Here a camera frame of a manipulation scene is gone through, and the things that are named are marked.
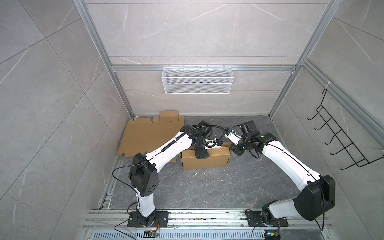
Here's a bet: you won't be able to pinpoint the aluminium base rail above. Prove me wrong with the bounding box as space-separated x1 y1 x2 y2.
77 210 338 240

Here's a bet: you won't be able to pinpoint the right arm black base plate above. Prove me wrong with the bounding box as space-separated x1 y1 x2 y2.
244 210 289 227

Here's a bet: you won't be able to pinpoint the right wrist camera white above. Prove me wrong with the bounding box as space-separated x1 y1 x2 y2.
225 128 242 145

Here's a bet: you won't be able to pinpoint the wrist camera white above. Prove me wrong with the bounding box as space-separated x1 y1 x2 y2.
205 139 223 150
225 128 242 145

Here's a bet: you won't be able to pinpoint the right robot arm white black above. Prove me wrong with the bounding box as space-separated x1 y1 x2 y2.
225 121 336 223

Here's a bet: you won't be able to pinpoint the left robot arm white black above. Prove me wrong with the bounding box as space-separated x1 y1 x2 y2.
129 121 222 221

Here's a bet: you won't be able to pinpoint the brown cardboard box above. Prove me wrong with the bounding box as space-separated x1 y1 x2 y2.
181 143 232 171
117 111 185 158

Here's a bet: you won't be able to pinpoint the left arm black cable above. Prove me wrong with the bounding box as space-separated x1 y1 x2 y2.
112 124 226 193

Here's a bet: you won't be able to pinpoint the aluminium frame profiles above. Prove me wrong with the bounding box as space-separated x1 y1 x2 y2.
71 0 384 151

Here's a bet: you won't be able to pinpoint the white wire mesh basket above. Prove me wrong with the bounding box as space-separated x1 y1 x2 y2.
162 67 234 95

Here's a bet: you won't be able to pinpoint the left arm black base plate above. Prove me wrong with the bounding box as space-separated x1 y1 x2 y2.
127 211 169 228

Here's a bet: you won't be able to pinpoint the black wire hook rack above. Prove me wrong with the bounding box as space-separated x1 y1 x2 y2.
307 89 384 170

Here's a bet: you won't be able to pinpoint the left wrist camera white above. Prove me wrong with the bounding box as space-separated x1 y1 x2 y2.
205 139 223 150

